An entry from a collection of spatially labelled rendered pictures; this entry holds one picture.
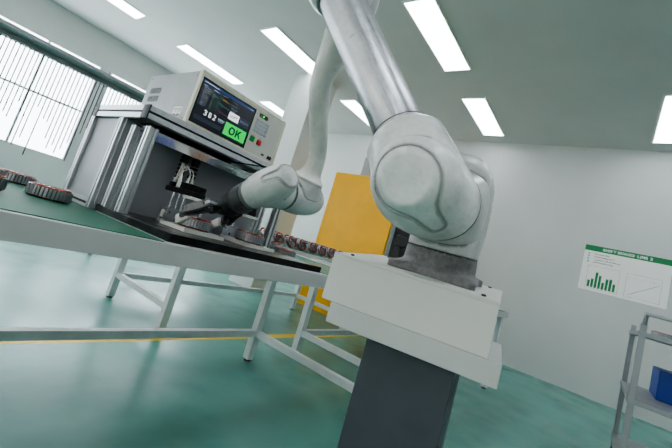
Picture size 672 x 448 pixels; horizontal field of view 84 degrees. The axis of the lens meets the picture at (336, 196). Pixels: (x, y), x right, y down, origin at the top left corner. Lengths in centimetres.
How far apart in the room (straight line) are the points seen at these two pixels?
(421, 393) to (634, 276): 541
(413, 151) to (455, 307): 29
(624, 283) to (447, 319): 542
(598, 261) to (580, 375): 147
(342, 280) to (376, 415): 27
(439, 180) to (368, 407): 48
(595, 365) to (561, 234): 169
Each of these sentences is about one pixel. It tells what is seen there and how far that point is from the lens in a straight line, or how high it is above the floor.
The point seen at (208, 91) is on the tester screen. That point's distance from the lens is 146.
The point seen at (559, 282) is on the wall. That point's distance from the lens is 609.
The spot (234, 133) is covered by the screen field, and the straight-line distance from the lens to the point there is 152.
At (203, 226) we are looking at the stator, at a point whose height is 80.
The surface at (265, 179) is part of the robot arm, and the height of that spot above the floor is 98.
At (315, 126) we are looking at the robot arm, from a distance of 112.
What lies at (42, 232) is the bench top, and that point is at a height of 72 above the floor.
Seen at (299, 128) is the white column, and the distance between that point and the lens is 559.
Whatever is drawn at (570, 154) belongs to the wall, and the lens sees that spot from 652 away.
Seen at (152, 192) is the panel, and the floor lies 86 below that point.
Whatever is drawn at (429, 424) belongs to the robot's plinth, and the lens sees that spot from 82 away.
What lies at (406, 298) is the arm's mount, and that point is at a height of 80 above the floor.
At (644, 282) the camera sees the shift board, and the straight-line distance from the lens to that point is 609.
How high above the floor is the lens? 85
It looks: 8 degrees up
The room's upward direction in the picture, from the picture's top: 17 degrees clockwise
